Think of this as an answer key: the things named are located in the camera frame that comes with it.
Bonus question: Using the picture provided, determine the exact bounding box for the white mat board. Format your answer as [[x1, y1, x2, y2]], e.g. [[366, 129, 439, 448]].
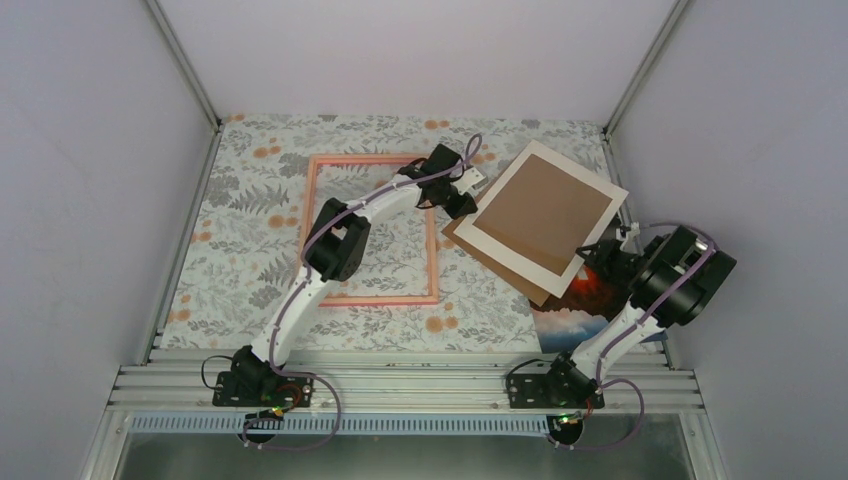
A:
[[453, 139, 629, 299]]

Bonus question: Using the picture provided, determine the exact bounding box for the pink wooden picture frame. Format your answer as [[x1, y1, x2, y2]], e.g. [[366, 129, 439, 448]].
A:
[[300, 153, 439, 308]]

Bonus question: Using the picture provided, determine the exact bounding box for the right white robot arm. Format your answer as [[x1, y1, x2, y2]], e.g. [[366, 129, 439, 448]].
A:
[[541, 225, 737, 407]]

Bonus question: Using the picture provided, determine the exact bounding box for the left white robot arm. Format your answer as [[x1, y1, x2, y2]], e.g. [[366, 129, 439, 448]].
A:
[[230, 133, 482, 405]]

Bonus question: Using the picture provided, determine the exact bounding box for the volcano landscape photo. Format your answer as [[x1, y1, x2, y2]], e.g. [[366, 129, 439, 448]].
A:
[[529, 266, 629, 354]]

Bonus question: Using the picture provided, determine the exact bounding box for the floral patterned table mat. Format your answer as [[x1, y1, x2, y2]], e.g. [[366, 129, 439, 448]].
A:
[[162, 115, 609, 352]]

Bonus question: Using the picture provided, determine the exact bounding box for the brown backing board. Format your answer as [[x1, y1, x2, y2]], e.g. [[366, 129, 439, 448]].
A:
[[441, 154, 614, 308]]

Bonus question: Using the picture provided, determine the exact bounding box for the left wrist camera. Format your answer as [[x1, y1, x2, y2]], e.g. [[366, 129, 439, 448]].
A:
[[453, 167, 487, 195]]

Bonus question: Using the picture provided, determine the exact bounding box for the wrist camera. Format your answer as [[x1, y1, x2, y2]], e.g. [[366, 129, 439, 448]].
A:
[[453, 167, 487, 195], [616, 221, 641, 243]]

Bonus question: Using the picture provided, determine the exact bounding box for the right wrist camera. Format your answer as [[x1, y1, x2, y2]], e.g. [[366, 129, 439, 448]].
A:
[[616, 221, 641, 243]]

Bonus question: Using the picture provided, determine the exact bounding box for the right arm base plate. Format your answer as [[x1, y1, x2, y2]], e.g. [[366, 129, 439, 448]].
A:
[[505, 373, 605, 409]]

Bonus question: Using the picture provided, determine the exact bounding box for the right aluminium corner post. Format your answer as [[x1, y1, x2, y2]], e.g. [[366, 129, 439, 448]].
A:
[[603, 0, 693, 142]]

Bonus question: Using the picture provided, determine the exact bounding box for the aluminium corner post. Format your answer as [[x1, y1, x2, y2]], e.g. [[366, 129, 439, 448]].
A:
[[143, 0, 222, 132], [603, 0, 693, 142]]

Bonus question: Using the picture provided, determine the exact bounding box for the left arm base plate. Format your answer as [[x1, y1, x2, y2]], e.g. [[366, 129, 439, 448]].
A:
[[211, 372, 314, 409]]

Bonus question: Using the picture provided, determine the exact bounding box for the left aluminium corner post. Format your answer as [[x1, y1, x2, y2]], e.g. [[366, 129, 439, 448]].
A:
[[143, 0, 222, 132]]

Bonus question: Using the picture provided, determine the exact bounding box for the aluminium rail beam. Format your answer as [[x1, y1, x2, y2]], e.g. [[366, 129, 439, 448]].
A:
[[107, 350, 705, 414]]

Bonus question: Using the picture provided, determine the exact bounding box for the slotted cable duct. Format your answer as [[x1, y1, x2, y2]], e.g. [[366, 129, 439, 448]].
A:
[[127, 412, 549, 437]]

